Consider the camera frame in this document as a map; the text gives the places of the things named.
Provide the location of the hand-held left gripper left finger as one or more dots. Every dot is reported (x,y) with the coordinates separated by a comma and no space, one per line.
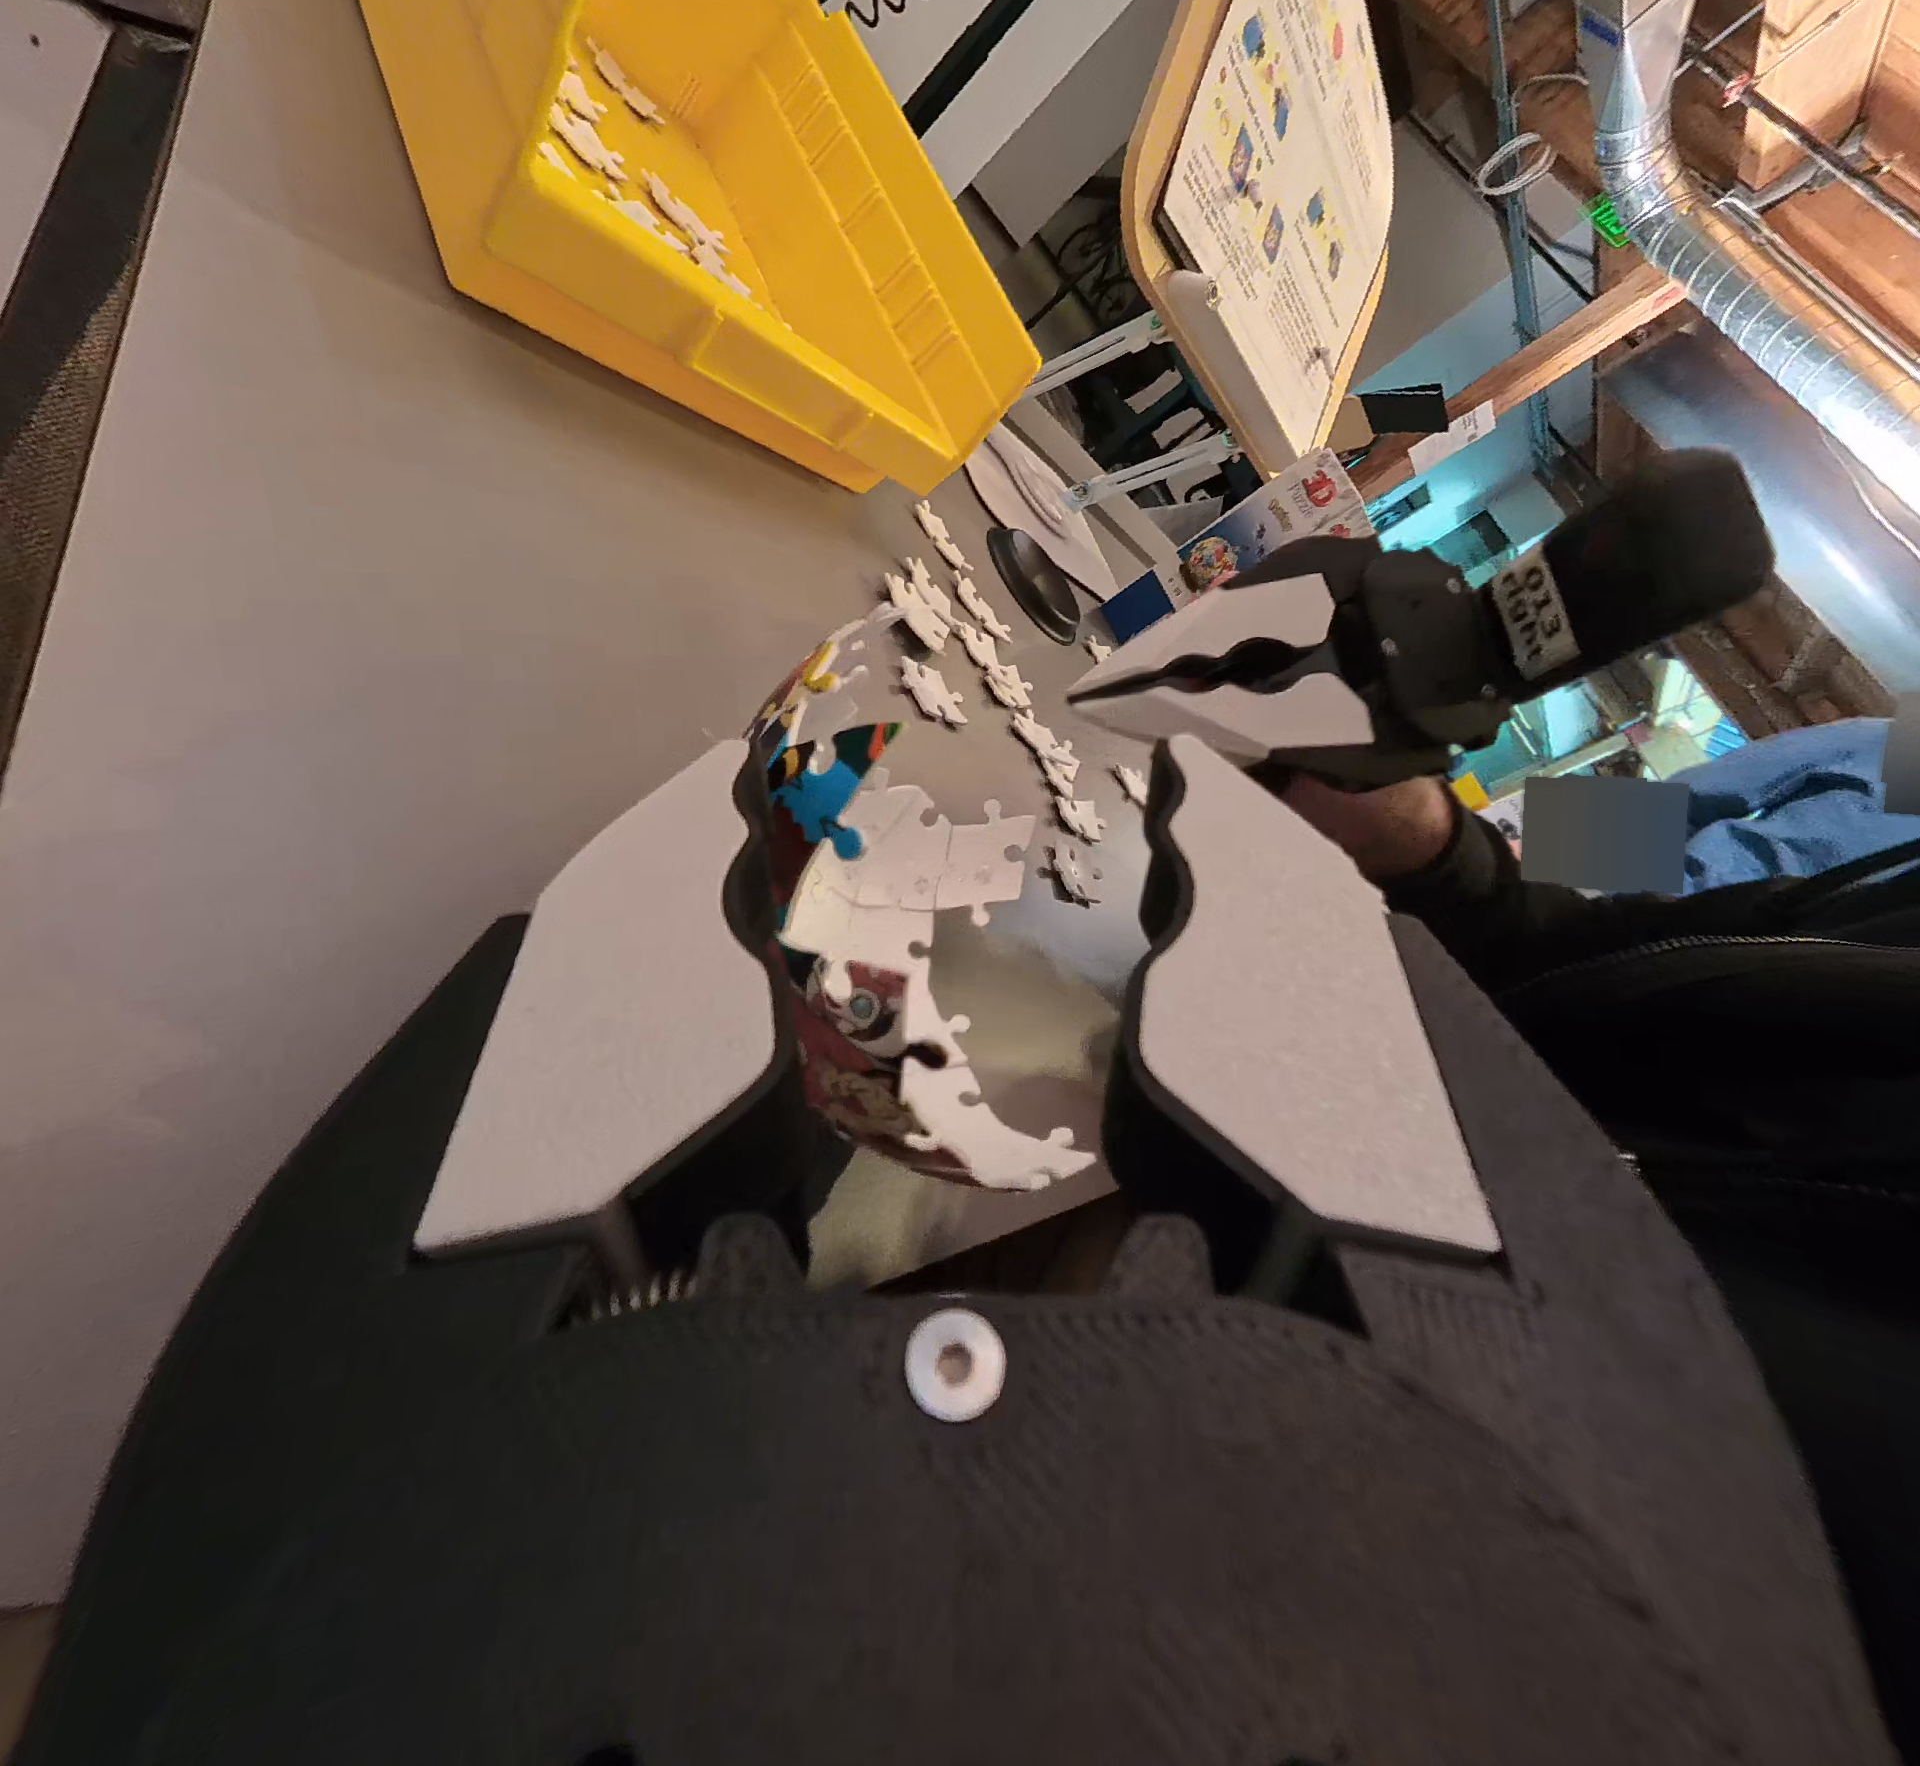
(600,1016)

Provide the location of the white round disc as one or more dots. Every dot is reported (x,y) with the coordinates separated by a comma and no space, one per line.
(1036,491)

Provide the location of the silver ventilation duct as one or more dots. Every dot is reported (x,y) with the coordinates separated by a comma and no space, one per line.
(1769,327)

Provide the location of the yellow plastic bin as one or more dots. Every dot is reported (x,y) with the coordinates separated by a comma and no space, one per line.
(841,193)

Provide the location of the wooden clipboard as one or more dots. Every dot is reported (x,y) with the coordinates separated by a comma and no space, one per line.
(1156,237)

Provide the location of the black binder clip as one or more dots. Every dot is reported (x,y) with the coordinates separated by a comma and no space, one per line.
(1401,413)

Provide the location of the row of white puzzle pieces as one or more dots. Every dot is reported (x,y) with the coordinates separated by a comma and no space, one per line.
(933,692)

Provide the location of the person's right hand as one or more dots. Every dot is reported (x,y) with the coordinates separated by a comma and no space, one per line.
(1396,829)

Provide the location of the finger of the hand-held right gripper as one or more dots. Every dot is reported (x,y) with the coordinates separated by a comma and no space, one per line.
(1246,611)
(1277,723)

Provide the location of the partly built puzzle ball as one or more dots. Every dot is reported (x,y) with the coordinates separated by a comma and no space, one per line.
(886,882)

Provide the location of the black round base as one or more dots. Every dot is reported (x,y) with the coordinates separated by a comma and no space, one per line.
(1036,580)

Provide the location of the person's black jacket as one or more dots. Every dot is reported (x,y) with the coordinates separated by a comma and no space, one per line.
(1769,1124)

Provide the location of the pile of white puzzle pieces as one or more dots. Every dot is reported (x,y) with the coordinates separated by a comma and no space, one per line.
(677,208)

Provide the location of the colourful puzzle box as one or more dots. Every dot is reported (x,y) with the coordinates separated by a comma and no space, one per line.
(1229,553)

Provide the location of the teal metal post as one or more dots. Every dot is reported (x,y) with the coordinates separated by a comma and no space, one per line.
(1509,71)

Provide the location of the puzzle instruction sheet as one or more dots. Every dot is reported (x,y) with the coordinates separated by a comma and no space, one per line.
(1277,147)

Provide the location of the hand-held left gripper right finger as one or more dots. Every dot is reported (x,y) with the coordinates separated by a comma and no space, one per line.
(1304,1047)

